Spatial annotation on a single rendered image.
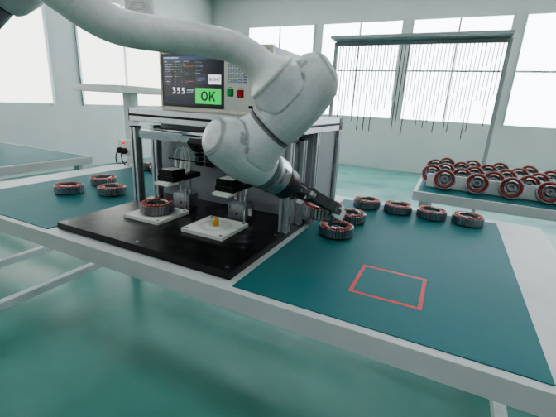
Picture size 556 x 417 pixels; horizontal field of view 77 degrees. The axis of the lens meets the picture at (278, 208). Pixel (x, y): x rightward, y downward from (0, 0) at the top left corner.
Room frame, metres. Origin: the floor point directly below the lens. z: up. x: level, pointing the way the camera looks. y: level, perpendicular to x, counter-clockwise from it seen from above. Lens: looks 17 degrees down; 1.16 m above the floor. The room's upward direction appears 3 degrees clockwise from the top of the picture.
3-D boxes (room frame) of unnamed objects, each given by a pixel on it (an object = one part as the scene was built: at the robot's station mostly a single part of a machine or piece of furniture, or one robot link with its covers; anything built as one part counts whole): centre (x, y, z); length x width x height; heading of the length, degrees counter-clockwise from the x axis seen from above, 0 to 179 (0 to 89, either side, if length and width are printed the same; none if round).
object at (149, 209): (1.13, 0.41, 0.80); 0.11 x 0.11 x 0.04
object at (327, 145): (1.30, -0.16, 0.91); 0.28 x 0.03 x 0.32; 155
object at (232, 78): (1.37, 0.15, 1.22); 0.44 x 0.39 x 0.20; 65
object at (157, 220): (1.13, 0.41, 0.78); 0.15 x 0.15 x 0.01; 65
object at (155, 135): (1.17, 0.26, 1.03); 0.62 x 0.01 x 0.03; 65
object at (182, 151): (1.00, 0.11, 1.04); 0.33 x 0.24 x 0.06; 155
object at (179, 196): (1.26, 0.35, 0.80); 0.08 x 0.05 x 0.06; 65
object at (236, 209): (1.16, 0.13, 0.80); 0.08 x 0.05 x 0.06; 65
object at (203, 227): (1.03, 0.19, 0.78); 0.15 x 0.15 x 0.01; 65
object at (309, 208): (0.92, -0.12, 0.89); 0.11 x 0.11 x 0.04
